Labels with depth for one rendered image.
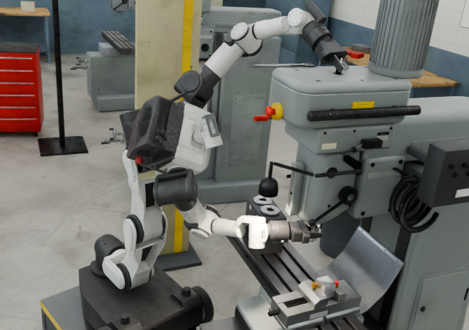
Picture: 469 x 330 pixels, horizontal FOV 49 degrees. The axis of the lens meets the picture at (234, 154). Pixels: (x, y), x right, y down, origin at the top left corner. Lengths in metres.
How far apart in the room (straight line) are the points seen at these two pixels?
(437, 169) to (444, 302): 0.86
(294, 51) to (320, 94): 7.54
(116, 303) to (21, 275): 1.39
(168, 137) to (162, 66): 1.54
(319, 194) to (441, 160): 0.44
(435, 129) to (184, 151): 0.96
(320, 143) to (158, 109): 0.62
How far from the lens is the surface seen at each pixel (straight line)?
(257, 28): 2.05
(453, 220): 2.28
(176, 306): 2.68
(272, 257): 2.42
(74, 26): 10.69
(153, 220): 2.41
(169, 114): 1.96
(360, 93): 1.79
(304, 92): 1.68
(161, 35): 3.38
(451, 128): 2.16
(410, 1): 1.89
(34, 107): 6.24
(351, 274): 2.42
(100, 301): 2.76
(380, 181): 2.01
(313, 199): 1.92
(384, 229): 2.34
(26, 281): 3.93
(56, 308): 3.03
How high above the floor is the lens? 2.29
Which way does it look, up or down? 22 degrees down
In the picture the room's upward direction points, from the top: 5 degrees clockwise
